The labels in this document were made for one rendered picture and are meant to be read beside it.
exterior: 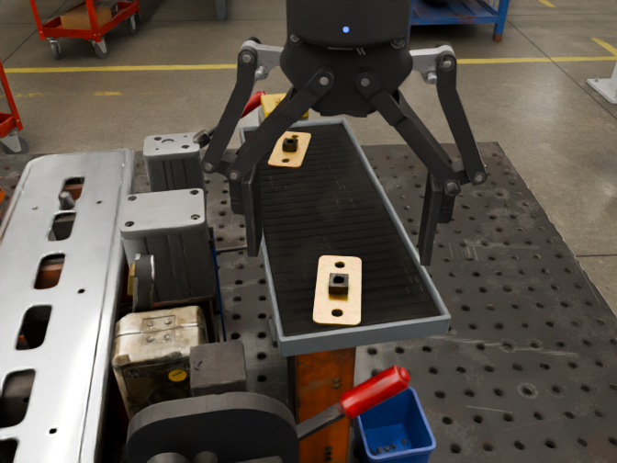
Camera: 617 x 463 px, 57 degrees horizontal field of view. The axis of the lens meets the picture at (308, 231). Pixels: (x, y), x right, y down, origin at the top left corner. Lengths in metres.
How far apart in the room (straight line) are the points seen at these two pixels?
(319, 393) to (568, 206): 2.30
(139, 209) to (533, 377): 0.72
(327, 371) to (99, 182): 0.50
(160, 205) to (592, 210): 2.44
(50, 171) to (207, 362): 0.61
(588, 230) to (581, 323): 1.59
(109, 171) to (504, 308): 0.78
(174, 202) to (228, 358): 0.25
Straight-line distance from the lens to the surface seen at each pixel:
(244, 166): 0.41
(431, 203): 0.42
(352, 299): 0.48
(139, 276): 0.62
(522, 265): 1.30
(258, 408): 0.38
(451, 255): 1.29
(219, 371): 0.51
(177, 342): 0.57
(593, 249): 2.67
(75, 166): 1.05
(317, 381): 0.71
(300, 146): 0.69
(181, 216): 0.67
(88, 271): 0.80
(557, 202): 2.91
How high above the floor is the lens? 1.49
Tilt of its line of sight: 37 degrees down
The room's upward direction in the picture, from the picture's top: straight up
